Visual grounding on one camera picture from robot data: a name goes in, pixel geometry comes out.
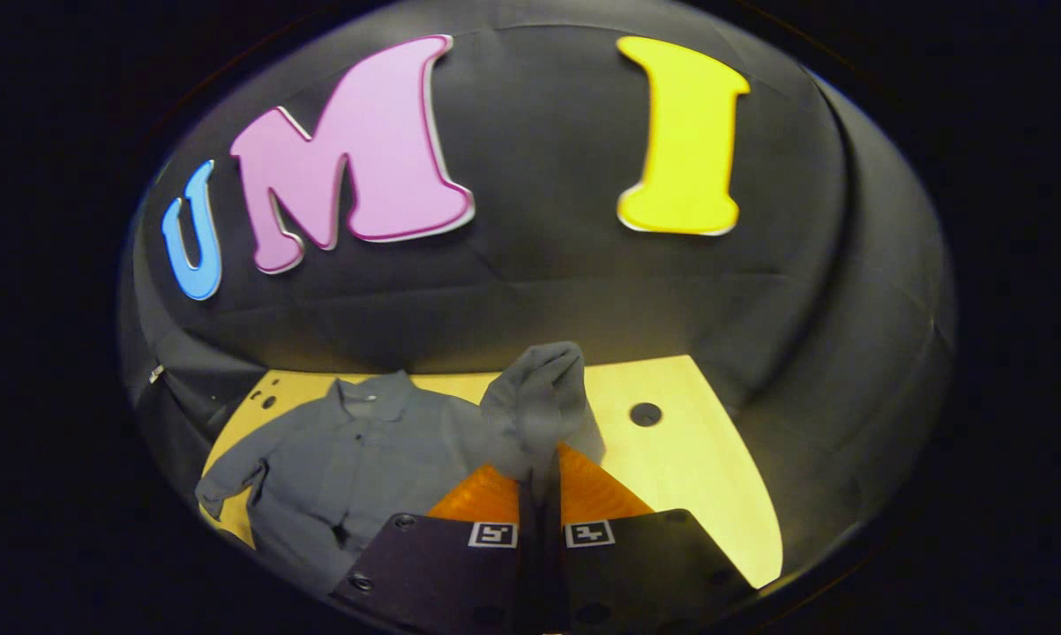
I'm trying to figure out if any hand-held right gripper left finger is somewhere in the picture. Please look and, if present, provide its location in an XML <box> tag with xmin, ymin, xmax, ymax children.
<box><xmin>330</xmin><ymin>463</ymin><xmax>540</xmax><ymax>635</ymax></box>

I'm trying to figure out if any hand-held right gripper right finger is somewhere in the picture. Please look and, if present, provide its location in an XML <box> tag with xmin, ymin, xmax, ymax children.
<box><xmin>543</xmin><ymin>441</ymin><xmax>758</xmax><ymax>635</ymax></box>

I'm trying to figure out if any grey collared shirt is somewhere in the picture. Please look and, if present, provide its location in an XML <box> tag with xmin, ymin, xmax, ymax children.
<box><xmin>195</xmin><ymin>342</ymin><xmax>606</xmax><ymax>592</ymax></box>

